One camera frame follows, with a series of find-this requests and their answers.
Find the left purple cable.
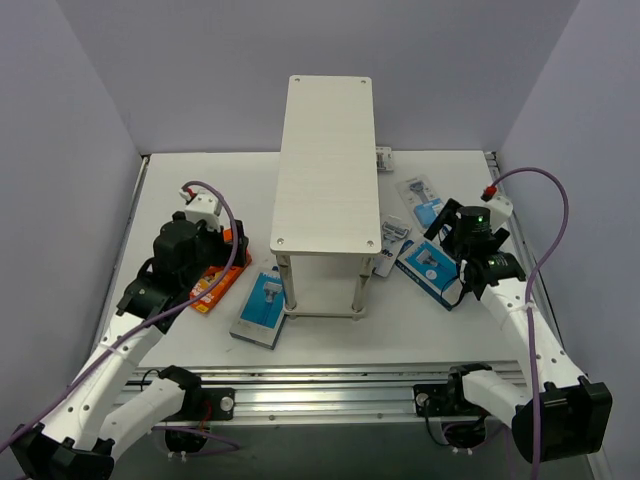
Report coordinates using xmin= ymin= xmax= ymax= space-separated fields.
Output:
xmin=0 ymin=180 xmax=237 ymax=451

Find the Gillette SkinGuard blister pack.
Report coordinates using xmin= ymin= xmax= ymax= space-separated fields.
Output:
xmin=373 ymin=215 xmax=412 ymax=278

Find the lower orange Fusion5 razor box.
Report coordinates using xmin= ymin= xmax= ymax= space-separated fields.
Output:
xmin=190 ymin=228 xmax=252 ymax=314

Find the white two-tier shelf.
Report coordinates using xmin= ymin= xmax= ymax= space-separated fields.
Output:
xmin=270 ymin=75 xmax=382 ymax=320

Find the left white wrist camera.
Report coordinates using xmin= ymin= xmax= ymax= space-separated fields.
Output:
xmin=184 ymin=190 xmax=222 ymax=232

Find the blue harry's box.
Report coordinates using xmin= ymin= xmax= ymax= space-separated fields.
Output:
xmin=229 ymin=267 xmax=285 ymax=350
xmin=395 ymin=240 xmax=464 ymax=311

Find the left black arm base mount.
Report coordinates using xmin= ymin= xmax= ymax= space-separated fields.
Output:
xmin=178 ymin=387 xmax=236 ymax=423

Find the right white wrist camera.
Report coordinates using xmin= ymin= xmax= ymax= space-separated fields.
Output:
xmin=481 ymin=185 xmax=514 ymax=225

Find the aluminium mounting rail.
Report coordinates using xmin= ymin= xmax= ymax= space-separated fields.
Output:
xmin=114 ymin=367 xmax=531 ymax=426

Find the blue Harry's box right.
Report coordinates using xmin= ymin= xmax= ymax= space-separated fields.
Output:
xmin=395 ymin=240 xmax=464 ymax=311

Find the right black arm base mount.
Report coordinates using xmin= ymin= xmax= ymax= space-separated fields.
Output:
xmin=412 ymin=383 xmax=485 ymax=418

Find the clear blue-card razor blister pack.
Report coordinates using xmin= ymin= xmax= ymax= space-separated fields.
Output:
xmin=395 ymin=174 xmax=444 ymax=233

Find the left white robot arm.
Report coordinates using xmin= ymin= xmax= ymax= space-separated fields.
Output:
xmin=7 ymin=212 xmax=248 ymax=479

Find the blue Harry's box front left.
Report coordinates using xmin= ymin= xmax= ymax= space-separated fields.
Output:
xmin=229 ymin=267 xmax=285 ymax=350

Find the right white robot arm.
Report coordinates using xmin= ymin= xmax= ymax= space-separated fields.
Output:
xmin=424 ymin=199 xmax=613 ymax=465

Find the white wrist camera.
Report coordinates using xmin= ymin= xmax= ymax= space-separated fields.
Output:
xmin=481 ymin=185 xmax=514 ymax=225
xmin=184 ymin=190 xmax=222 ymax=232

